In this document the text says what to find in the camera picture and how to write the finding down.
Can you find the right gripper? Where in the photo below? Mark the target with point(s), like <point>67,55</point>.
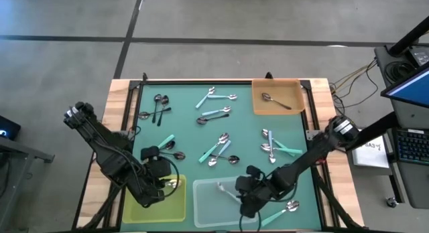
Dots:
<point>246,184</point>

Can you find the black power brick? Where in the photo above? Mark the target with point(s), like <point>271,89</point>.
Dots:
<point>420,55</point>

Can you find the cart caster wheel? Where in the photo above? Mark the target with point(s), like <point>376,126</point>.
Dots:
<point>391,203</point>

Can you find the black device blue light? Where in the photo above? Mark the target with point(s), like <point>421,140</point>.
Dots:
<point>8,129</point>

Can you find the orange plastic bin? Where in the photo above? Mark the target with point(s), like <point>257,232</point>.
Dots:
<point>288,89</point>

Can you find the black aluminium table frame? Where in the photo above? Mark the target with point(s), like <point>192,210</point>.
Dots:
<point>201,82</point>

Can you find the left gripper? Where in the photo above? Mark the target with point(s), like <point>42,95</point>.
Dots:
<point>159,167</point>

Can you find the grey side table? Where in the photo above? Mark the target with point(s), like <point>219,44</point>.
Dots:
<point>20,152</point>

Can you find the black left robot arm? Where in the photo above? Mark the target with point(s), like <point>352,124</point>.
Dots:
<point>110,156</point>

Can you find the clear plastic bin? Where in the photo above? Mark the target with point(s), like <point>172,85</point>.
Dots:
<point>211,209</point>

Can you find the black metal pole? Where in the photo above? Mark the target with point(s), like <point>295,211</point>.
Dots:
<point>410,35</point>
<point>372,132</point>

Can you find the white paper booklet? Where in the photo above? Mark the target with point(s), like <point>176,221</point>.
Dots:
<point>370,156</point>

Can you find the black backlit keyboard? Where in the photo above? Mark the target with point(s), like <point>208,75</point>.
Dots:
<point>414,146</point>

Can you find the yellow-green plastic bin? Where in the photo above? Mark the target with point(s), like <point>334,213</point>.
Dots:
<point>167,209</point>

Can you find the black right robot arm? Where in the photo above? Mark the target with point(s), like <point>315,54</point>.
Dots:
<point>301,166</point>

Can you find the computer monitor blue screen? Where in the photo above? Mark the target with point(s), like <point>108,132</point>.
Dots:
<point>412,89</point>

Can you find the black frame bracket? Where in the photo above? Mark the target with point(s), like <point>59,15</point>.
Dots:
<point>144,77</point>
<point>268,75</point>

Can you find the grey computer cart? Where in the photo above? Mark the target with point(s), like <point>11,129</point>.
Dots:
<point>409,117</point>

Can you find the green table mat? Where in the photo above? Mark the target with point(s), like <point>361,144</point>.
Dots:
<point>248,126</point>

